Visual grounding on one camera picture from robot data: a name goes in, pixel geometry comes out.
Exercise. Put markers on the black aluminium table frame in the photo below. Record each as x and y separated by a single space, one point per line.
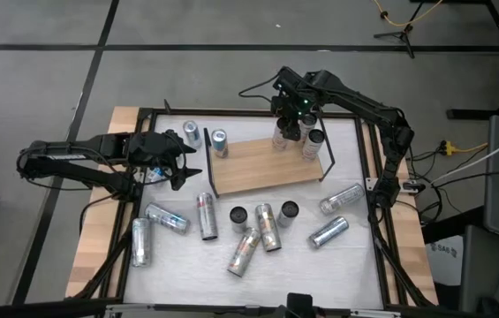
380 265

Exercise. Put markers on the silver can with red print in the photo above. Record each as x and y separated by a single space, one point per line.
141 242

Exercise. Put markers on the Celsius Tropical Vibe can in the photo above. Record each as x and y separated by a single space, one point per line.
342 199
207 216
268 227
238 219
244 252

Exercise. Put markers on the Celsius can with blue base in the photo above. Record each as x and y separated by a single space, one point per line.
287 214

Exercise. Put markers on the wooden tray board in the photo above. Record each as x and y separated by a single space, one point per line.
266 168

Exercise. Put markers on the black desk frame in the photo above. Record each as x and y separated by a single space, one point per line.
470 114

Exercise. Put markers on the black tripod stand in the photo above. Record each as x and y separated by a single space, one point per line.
403 32

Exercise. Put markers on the white table mat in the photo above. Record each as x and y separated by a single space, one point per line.
319 282

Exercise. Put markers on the small black box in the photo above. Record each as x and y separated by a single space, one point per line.
300 305

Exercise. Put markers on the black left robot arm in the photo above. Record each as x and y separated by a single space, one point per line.
77 150

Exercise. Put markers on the Celsius Peach Vibe can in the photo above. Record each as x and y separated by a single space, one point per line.
313 143
308 128
280 140

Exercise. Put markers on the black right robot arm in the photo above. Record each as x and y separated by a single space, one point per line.
364 103

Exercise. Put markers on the blue silver Red Bull can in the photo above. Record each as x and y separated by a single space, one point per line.
155 175
167 217
192 134
328 232
219 142

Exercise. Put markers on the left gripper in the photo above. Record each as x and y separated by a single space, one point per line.
152 152

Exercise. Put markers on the white printed bag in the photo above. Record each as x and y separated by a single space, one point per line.
445 256

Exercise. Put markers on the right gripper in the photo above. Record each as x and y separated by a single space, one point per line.
293 95

